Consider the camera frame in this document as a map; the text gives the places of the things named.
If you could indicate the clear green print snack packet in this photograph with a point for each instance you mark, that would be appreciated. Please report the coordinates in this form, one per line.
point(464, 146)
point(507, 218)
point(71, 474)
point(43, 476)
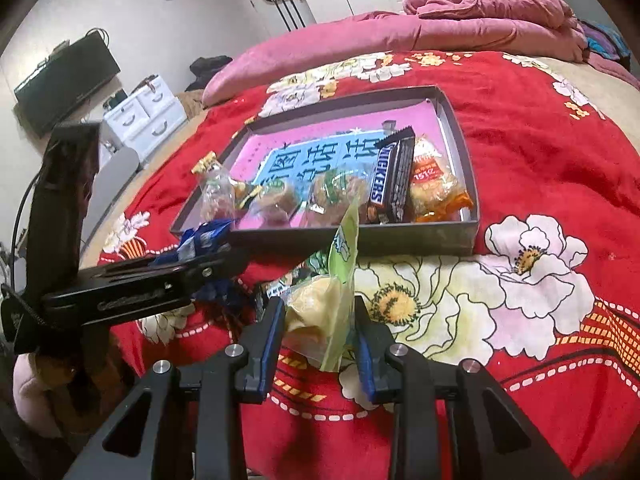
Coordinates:
point(217, 195)

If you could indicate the long pink bolster pillow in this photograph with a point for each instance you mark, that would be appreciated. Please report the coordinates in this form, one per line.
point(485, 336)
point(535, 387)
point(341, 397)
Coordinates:
point(300, 55)

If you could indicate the yellow snack bar packet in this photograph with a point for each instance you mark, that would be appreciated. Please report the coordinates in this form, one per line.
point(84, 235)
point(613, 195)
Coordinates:
point(205, 162)

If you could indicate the orange snack packet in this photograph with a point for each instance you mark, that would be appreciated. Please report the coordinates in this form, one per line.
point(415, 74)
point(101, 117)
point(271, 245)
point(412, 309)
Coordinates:
point(440, 190)

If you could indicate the dark green snack packet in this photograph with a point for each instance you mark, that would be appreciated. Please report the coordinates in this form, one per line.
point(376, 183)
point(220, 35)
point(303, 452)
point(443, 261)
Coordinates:
point(280, 285)

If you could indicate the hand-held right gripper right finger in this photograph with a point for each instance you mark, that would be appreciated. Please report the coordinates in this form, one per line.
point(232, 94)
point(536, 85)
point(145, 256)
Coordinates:
point(367, 360)

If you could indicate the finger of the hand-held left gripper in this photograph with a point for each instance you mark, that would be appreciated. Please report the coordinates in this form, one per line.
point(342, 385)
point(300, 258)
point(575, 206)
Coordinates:
point(165, 260)
point(210, 272)

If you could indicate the mauve cloth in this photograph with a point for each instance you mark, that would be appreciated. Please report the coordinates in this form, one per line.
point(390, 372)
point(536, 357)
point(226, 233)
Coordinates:
point(615, 67)

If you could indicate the pink picture book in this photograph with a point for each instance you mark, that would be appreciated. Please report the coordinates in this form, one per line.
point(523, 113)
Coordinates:
point(310, 130)

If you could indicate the white drawer unit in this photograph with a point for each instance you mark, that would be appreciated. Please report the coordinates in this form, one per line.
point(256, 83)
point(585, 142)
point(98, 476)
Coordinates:
point(145, 115)

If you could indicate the blue snack packet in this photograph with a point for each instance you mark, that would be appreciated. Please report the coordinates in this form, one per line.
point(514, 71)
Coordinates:
point(205, 235)

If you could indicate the brown chocolate bar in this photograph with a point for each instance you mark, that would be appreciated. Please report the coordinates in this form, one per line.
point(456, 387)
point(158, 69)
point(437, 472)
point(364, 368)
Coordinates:
point(395, 175)

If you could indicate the clear pastry packet green label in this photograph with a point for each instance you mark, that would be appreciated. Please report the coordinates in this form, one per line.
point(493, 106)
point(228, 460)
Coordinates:
point(340, 190)

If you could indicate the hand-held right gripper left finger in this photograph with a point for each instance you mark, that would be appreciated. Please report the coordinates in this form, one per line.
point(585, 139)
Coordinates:
point(267, 340)

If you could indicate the colourful folded cloth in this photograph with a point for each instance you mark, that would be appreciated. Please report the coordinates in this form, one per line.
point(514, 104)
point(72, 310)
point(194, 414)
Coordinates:
point(605, 40)

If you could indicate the red floral blanket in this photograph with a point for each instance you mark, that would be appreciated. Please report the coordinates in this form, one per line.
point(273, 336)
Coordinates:
point(525, 160)

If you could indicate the crumpled pink quilt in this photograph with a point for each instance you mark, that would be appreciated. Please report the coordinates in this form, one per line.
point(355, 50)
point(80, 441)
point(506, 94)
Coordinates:
point(475, 5)

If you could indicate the black television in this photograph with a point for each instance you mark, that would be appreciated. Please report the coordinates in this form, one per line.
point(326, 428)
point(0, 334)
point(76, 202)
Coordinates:
point(65, 85)

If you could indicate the person's left forearm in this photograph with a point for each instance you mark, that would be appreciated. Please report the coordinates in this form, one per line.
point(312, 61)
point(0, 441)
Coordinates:
point(35, 390)

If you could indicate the dark clothes pile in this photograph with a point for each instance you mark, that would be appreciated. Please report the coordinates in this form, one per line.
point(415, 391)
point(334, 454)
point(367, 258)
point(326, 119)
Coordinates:
point(210, 67)

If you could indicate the light green snack packet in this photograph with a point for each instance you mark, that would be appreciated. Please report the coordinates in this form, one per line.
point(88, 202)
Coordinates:
point(320, 310)

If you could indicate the brown plush cloth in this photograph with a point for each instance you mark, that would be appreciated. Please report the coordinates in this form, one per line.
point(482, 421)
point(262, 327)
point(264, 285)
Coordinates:
point(190, 105)

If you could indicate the grey chair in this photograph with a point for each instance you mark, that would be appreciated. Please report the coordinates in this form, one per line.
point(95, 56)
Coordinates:
point(117, 170)

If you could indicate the shallow grey cardboard box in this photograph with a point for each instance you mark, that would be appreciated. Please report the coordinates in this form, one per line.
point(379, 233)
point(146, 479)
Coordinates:
point(410, 240)

